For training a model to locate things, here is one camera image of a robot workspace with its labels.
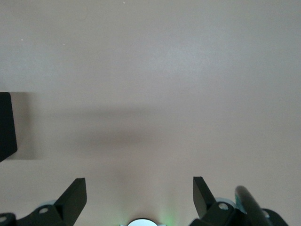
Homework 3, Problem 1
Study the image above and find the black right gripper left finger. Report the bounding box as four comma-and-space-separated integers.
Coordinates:
0, 178, 87, 226

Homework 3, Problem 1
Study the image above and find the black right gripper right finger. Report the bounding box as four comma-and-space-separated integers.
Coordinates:
193, 176, 289, 226

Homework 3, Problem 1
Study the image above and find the black plastic box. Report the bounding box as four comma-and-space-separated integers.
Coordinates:
0, 91, 18, 163

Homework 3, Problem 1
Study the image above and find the brown table cloth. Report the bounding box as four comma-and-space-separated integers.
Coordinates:
0, 0, 301, 226

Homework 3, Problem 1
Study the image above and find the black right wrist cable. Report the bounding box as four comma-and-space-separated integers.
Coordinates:
235, 185, 271, 226

